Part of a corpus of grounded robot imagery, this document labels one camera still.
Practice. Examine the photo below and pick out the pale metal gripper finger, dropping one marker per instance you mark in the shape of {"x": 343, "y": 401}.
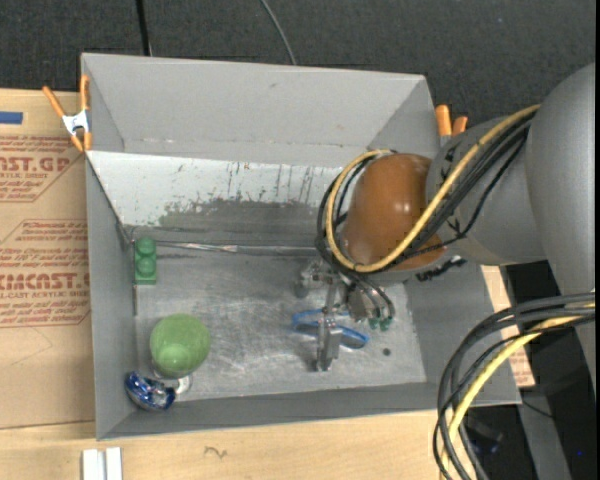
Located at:
{"x": 311, "y": 279}
{"x": 328, "y": 344}

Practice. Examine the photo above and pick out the brown cardboard board, red print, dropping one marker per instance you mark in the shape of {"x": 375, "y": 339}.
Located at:
{"x": 35, "y": 278}

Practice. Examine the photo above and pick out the blue and white glass dish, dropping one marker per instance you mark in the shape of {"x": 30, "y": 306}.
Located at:
{"x": 147, "y": 393}

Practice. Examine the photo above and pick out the grey metal bin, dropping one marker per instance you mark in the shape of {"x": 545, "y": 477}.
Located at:
{"x": 250, "y": 288}

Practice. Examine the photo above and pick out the green stemmed cup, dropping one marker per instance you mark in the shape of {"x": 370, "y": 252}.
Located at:
{"x": 180, "y": 340}

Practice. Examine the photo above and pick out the green toy building block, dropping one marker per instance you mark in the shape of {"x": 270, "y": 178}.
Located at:
{"x": 145, "y": 263}

